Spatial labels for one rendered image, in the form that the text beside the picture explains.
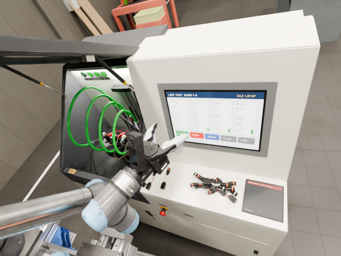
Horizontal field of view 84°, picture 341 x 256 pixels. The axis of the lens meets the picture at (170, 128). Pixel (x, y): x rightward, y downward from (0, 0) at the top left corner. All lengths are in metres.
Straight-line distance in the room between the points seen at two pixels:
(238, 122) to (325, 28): 3.36
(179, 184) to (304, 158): 1.58
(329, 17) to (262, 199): 3.39
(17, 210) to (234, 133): 0.76
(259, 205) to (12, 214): 0.86
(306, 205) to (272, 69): 1.56
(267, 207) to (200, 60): 0.68
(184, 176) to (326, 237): 1.33
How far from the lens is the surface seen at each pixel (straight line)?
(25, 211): 0.61
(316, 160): 2.36
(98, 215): 0.54
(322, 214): 2.11
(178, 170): 1.08
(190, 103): 0.84
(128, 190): 0.55
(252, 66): 0.73
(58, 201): 0.64
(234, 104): 0.79
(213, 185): 0.97
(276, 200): 0.99
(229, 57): 0.73
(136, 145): 0.51
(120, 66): 1.17
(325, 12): 3.96
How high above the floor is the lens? 1.89
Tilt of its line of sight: 45 degrees down
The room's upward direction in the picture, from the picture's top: 22 degrees counter-clockwise
